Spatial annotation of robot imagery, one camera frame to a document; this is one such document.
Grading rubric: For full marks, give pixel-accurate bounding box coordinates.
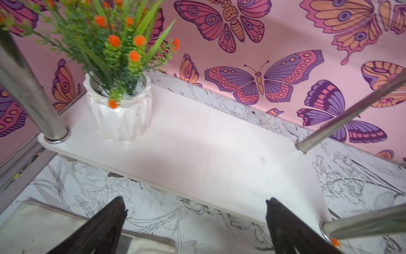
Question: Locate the orange flower pot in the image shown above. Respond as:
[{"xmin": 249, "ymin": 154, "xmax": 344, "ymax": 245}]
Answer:
[{"xmin": 0, "ymin": 0, "xmax": 181, "ymax": 142}]

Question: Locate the white two-tier rack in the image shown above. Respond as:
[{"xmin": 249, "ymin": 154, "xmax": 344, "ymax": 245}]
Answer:
[{"xmin": 1, "ymin": 31, "xmax": 406, "ymax": 240}]

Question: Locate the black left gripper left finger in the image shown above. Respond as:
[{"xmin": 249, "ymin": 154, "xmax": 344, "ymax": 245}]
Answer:
[{"xmin": 49, "ymin": 196, "xmax": 128, "ymax": 254}]

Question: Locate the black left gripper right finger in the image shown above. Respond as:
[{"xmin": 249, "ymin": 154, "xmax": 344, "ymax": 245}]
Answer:
[{"xmin": 266, "ymin": 198, "xmax": 341, "ymax": 254}]

